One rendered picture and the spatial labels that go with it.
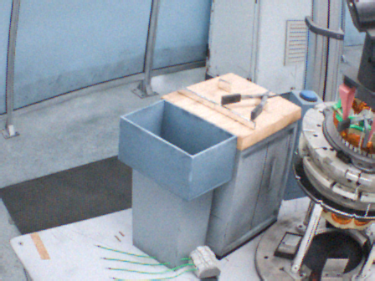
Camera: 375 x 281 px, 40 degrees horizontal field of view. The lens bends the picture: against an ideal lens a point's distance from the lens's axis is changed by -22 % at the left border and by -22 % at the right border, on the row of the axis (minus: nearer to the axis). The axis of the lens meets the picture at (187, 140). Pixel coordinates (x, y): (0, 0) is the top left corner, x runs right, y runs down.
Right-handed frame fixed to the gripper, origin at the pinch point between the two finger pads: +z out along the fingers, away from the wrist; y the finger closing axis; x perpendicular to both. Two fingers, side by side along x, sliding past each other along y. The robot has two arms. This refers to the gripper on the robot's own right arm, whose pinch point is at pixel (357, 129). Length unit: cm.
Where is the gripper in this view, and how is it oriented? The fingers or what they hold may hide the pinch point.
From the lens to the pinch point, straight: 92.9
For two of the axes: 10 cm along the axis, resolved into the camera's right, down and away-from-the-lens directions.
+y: 7.8, 4.6, -4.2
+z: -1.8, 8.2, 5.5
